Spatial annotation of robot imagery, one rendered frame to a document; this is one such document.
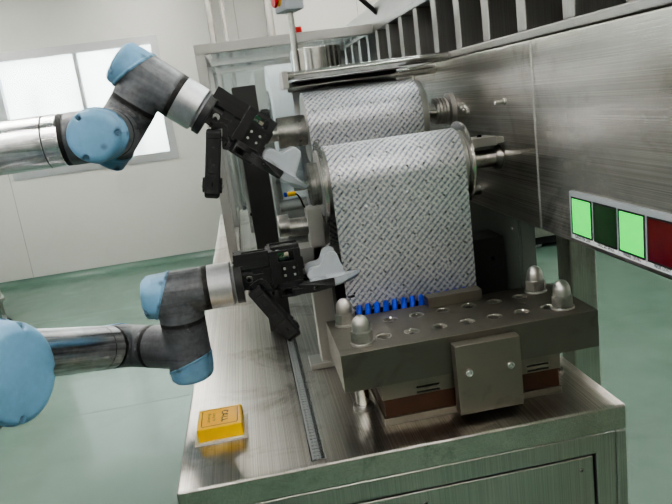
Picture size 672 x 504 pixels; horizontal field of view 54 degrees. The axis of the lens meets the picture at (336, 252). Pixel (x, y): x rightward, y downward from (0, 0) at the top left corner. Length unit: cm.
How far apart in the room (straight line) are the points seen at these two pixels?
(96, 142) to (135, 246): 591
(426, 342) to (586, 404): 26
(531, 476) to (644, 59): 60
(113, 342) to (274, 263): 30
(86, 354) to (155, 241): 573
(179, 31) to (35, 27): 129
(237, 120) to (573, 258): 73
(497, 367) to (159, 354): 55
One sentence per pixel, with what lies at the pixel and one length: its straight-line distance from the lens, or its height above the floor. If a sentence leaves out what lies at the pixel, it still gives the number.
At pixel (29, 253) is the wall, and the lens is 709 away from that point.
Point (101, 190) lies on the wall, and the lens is 682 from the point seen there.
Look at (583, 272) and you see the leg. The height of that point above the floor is 98.
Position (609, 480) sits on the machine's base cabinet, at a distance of 113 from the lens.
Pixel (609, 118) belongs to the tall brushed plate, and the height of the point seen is 132.
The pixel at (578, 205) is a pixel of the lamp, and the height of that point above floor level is 120.
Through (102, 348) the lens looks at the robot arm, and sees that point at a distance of 114.
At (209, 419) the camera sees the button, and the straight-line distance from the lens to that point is 109.
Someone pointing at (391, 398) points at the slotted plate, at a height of 94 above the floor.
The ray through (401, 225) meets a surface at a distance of 113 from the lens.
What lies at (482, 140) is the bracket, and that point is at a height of 129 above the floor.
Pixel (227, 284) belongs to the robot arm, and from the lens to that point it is 109.
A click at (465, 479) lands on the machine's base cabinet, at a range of 103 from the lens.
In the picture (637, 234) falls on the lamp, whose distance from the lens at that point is 87.
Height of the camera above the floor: 139
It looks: 13 degrees down
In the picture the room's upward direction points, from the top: 8 degrees counter-clockwise
